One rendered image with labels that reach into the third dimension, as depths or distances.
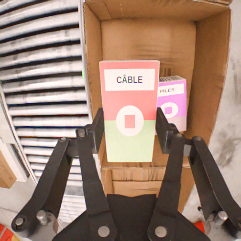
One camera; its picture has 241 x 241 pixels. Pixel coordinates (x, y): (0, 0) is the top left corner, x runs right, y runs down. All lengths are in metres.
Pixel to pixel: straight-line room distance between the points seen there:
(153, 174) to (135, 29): 0.57
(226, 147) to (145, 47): 1.83
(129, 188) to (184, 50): 0.61
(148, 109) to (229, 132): 1.83
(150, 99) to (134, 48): 0.27
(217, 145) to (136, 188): 1.45
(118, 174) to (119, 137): 0.46
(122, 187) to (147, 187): 0.12
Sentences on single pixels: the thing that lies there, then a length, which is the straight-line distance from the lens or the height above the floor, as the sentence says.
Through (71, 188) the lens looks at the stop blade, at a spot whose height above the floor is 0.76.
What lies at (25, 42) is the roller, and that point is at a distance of 0.73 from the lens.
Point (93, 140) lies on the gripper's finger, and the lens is 0.16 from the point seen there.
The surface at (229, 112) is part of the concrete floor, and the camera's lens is 1.85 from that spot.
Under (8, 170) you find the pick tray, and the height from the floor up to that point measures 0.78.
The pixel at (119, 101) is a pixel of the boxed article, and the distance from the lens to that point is 0.19.
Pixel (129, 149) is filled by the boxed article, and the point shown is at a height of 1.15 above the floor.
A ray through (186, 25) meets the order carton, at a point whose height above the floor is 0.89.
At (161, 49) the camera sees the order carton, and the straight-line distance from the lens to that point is 0.46.
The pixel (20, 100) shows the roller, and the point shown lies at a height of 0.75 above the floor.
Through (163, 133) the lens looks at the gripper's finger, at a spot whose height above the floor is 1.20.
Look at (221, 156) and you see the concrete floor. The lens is 2.18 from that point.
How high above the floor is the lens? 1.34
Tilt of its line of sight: 64 degrees down
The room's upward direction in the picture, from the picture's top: 174 degrees counter-clockwise
